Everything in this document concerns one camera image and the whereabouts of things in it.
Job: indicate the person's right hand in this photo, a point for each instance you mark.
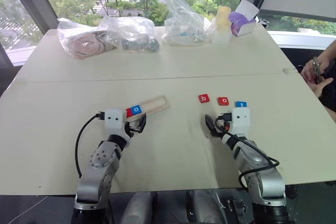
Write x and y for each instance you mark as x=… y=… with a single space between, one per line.
x=308 y=70

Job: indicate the plastic bag with pink cloth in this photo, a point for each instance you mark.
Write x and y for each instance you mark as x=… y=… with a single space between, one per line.
x=84 y=43

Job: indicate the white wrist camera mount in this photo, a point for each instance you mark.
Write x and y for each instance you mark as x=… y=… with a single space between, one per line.
x=114 y=119
x=240 y=121

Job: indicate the red letter tile b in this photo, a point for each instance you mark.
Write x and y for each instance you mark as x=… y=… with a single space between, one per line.
x=204 y=98

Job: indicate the plastic bag with grey items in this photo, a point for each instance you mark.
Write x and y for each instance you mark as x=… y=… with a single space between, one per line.
x=139 y=41

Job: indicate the dark phone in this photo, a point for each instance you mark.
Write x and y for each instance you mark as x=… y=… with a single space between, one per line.
x=316 y=70

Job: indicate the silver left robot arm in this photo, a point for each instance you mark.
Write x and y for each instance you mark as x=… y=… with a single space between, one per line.
x=102 y=155

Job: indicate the blue letter tile t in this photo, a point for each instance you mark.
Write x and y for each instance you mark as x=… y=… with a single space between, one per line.
x=241 y=104

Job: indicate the grey rounded robot leg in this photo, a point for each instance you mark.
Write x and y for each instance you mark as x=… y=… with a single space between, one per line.
x=137 y=208
x=204 y=208

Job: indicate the purple and white carton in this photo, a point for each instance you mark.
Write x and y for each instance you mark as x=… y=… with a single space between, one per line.
x=242 y=23

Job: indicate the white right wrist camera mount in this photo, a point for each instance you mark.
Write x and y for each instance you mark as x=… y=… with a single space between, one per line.
x=240 y=121

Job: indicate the person's left hand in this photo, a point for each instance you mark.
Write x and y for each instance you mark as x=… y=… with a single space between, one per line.
x=321 y=87

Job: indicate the red letter tile r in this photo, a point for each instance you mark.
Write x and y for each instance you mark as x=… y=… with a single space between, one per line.
x=128 y=112

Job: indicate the red letter tile o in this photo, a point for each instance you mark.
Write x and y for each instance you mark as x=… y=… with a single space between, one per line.
x=224 y=101

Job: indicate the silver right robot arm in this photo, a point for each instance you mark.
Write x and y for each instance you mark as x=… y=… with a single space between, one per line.
x=262 y=179

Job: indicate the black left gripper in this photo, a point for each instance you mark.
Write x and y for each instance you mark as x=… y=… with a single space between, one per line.
x=128 y=129

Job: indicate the wooden letter tray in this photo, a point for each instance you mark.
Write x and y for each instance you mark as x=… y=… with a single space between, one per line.
x=157 y=109

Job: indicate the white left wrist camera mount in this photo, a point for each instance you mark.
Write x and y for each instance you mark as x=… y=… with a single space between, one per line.
x=114 y=119

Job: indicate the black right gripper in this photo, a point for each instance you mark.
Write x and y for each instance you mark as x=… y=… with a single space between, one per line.
x=220 y=130

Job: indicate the blue letter tile o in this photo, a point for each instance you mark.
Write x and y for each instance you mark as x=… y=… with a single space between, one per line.
x=136 y=110

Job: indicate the dark window pillar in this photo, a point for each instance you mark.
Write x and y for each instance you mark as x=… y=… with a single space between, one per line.
x=34 y=1

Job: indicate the yellow and white bottle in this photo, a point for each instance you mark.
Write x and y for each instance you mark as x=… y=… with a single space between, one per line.
x=222 y=24

